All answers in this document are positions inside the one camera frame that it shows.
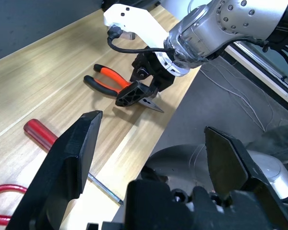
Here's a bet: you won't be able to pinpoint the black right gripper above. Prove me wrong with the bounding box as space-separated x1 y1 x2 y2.
115 53 176 107

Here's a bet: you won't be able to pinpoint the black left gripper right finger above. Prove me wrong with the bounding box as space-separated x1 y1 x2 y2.
204 126 288 230

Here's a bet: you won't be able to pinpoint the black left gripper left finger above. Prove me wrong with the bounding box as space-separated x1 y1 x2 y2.
6 110 103 230

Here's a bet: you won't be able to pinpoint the orange black needle-nose pliers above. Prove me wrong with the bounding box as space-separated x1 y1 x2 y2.
83 63 165 114

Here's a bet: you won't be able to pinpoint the red handled screwdriver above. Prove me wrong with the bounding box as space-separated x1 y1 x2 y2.
23 119 124 207

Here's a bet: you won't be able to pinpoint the red handled scissors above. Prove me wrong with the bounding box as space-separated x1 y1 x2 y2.
0 184 28 227

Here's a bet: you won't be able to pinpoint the grey metal pegboard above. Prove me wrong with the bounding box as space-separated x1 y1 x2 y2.
0 0 104 64

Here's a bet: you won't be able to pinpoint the silver right robot leg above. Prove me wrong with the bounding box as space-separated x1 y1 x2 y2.
244 150 288 201

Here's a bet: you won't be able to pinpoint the black plastic tool case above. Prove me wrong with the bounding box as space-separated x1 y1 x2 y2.
102 0 163 8

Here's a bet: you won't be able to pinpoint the white cabinet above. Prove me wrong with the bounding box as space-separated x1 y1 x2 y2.
224 40 288 104

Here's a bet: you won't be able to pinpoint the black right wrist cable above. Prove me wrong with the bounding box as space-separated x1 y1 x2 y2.
107 25 176 55

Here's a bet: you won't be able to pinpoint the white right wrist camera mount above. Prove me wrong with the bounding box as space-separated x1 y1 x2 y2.
103 3 200 77

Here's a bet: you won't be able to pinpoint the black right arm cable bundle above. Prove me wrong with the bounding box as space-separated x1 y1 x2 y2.
252 35 288 81

